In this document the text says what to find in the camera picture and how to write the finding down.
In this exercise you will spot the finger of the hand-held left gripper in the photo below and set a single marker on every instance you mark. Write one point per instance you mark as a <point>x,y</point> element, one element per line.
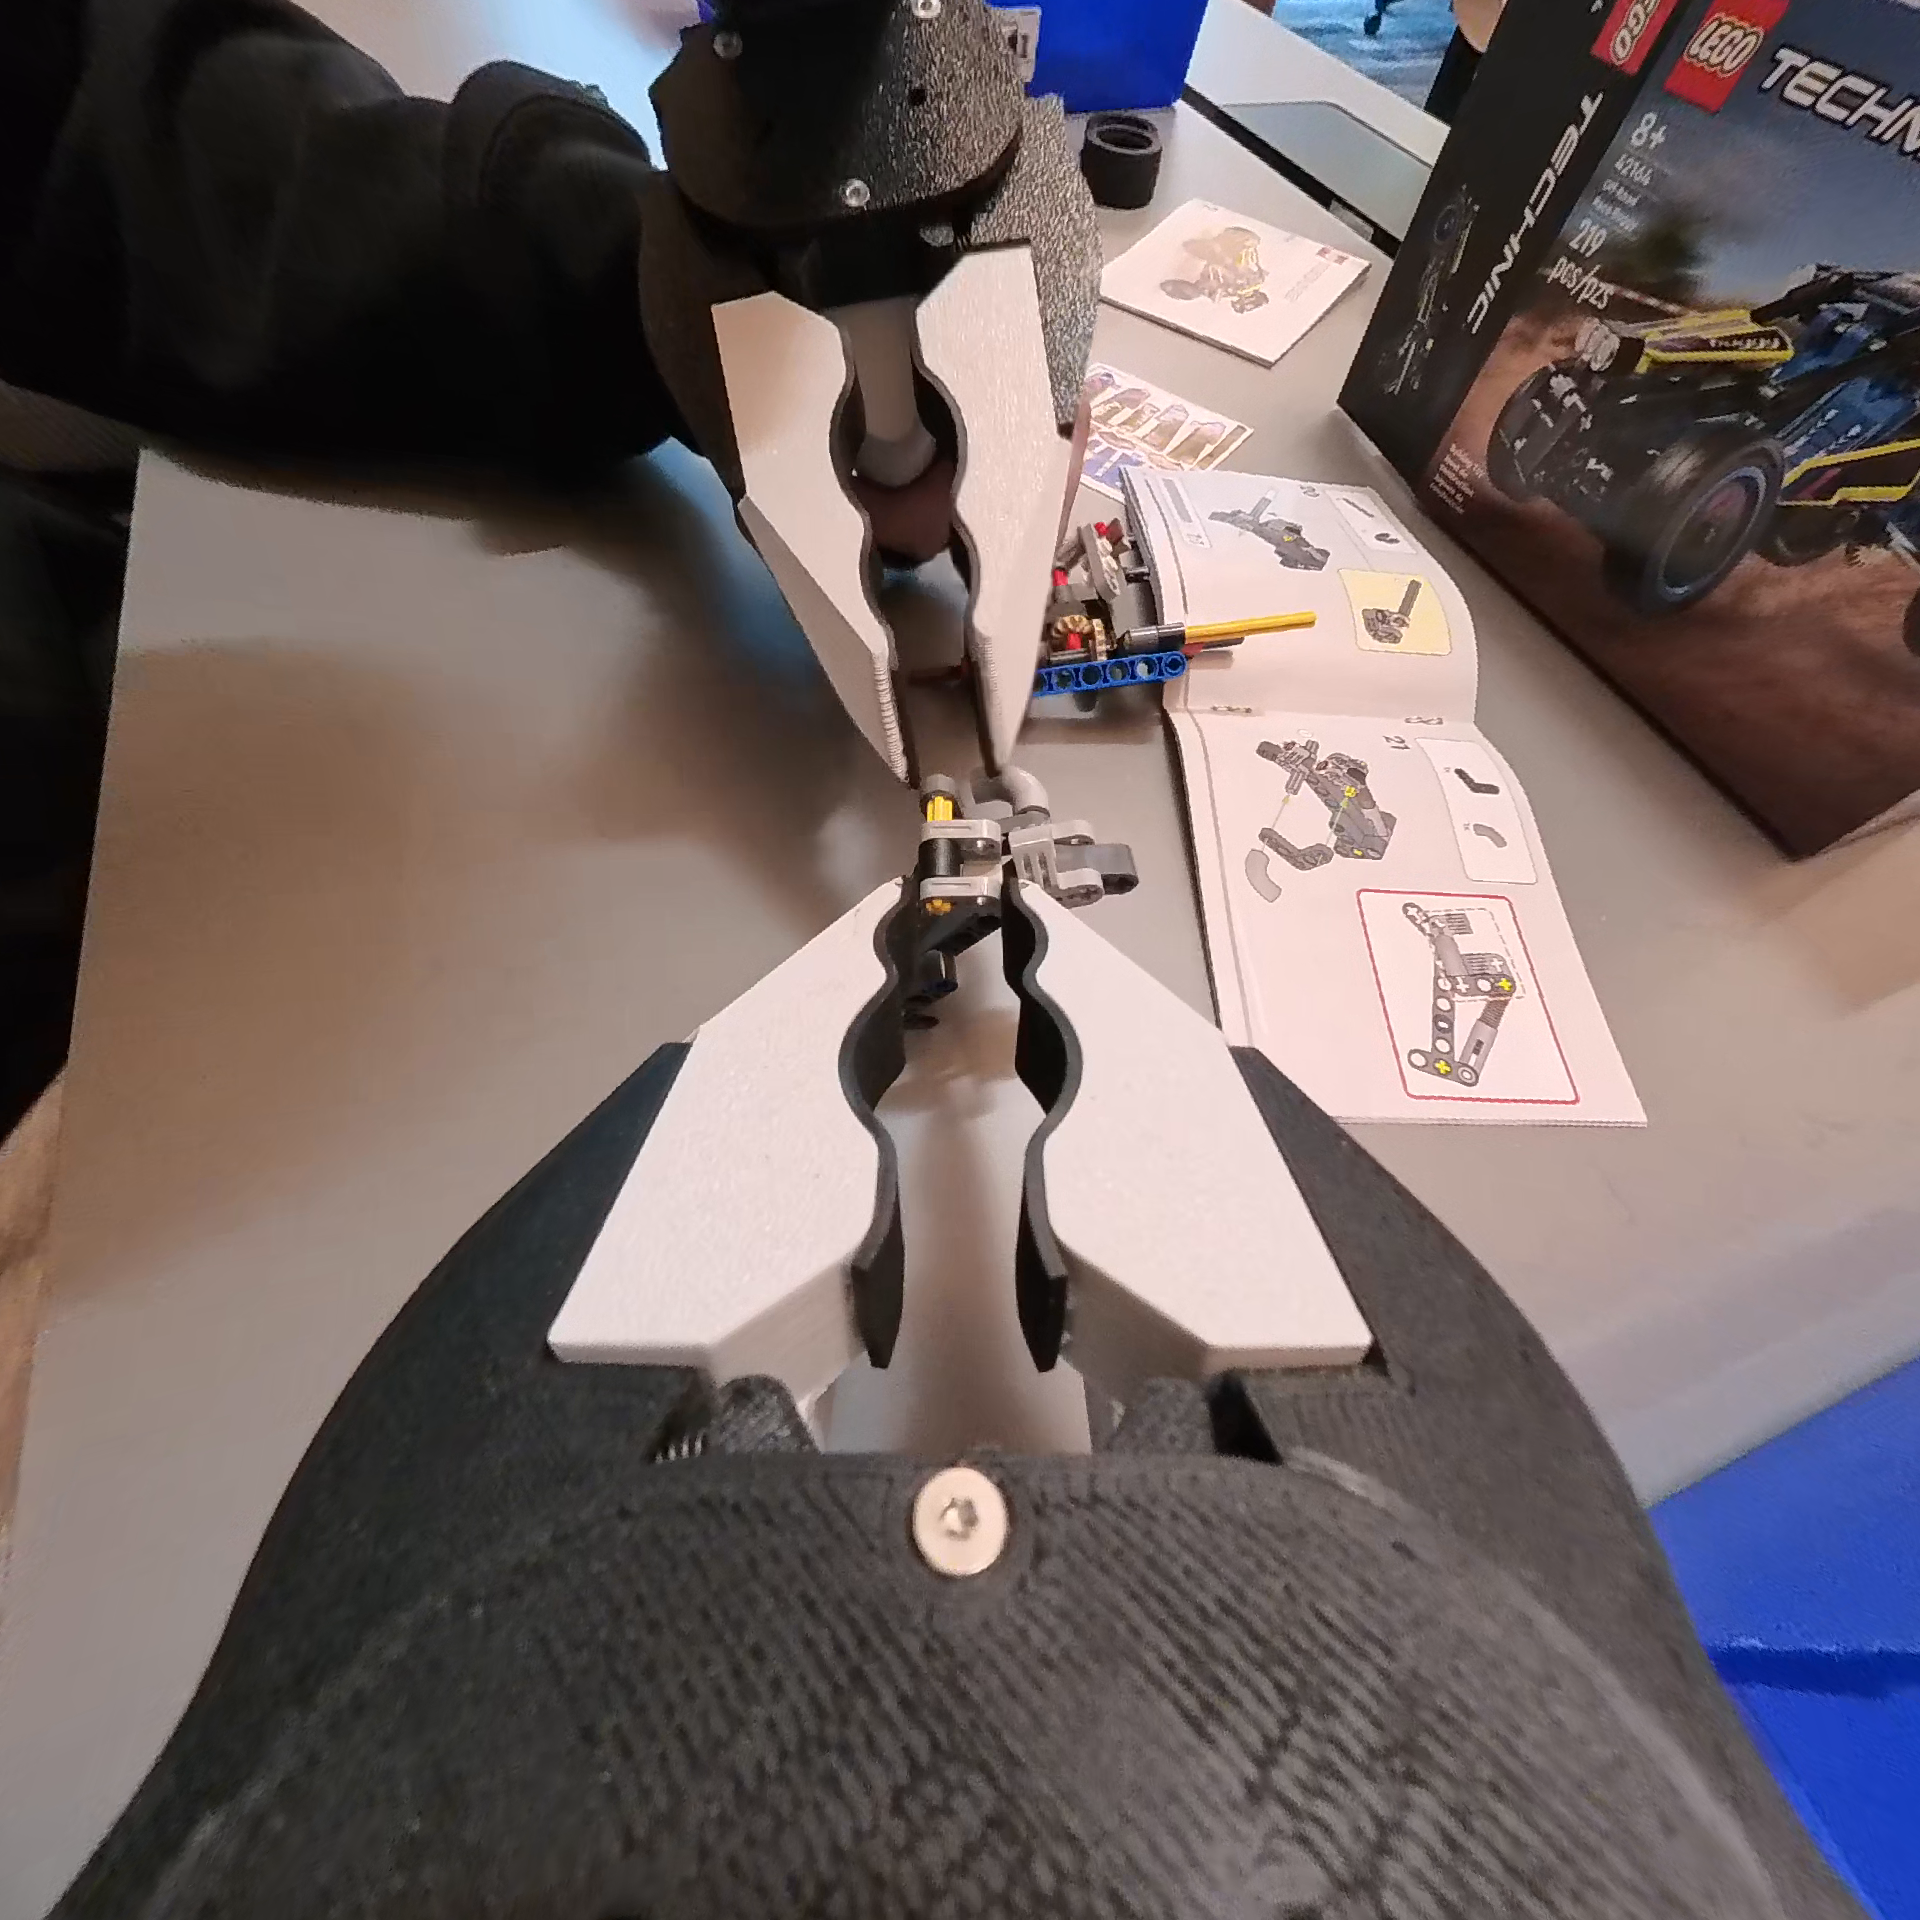
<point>1005,450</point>
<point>788,479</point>

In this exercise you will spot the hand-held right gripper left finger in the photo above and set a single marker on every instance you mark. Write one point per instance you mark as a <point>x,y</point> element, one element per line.
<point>705,1199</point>

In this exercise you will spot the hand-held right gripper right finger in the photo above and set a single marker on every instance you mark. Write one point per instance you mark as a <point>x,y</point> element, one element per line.
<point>1202,1199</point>

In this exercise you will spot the grey lego suspension assembly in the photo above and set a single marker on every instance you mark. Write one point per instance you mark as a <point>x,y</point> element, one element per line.
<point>1035,856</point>

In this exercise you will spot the person's left forearm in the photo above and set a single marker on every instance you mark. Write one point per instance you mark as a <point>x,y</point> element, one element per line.
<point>378,224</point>

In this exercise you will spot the lego sticker sheet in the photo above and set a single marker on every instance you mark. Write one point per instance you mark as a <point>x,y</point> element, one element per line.
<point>1185,428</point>

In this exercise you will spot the lego chassis with blue beam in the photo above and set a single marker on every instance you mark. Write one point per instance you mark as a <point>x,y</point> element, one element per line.
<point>1108,678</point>

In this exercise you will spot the open lego instruction booklet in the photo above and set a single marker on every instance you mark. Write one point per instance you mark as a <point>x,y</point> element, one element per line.
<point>1305,959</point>

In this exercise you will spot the black lego tire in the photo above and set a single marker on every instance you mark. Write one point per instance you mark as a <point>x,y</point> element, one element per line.
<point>1122,157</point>

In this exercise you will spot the yellow lego axle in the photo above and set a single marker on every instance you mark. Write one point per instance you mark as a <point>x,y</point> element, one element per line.
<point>1263,619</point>

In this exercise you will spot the closed lego instruction booklet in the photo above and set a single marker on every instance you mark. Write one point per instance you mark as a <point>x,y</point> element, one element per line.
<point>1275,300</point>

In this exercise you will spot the lego set box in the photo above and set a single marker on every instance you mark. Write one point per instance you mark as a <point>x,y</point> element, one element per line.
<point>1651,450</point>

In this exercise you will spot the person's left hand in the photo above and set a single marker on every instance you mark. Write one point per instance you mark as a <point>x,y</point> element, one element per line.
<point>918,524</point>

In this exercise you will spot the blue plastic storage bin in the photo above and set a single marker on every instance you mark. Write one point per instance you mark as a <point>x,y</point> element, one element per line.
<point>1829,1650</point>
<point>1117,53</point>

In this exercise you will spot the person's black clothed torso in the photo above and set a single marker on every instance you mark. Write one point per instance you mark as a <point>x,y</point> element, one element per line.
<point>43,749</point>

